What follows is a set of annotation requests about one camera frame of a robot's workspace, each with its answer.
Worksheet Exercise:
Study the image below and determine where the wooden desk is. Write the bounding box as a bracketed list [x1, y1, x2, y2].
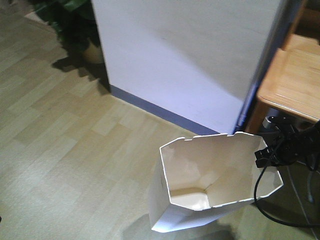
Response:
[245, 0, 320, 134]

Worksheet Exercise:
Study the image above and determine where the white faceted trash bin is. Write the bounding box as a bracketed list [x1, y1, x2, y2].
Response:
[148, 132, 284, 233]

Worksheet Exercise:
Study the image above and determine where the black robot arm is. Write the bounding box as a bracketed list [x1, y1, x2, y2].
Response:
[254, 116, 320, 168]

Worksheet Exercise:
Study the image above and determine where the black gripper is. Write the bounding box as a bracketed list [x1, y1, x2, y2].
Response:
[254, 133, 300, 168]

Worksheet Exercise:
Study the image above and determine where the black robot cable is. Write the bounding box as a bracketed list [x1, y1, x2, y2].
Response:
[253, 139, 320, 228]

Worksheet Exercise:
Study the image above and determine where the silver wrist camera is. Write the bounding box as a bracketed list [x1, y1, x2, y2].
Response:
[262, 116, 298, 137]

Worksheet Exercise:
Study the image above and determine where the green potted plant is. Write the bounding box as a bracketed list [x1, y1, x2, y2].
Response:
[30, 0, 104, 64]

